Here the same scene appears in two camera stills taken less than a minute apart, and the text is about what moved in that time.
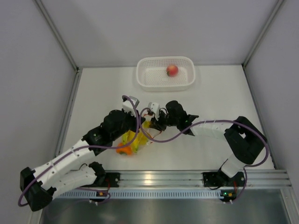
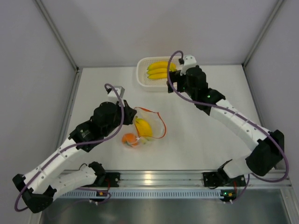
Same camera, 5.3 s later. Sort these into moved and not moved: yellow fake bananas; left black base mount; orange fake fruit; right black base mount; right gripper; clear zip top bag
Moved: right gripper; clear zip top bag; orange fake fruit; yellow fake bananas
Not moved: left black base mount; right black base mount
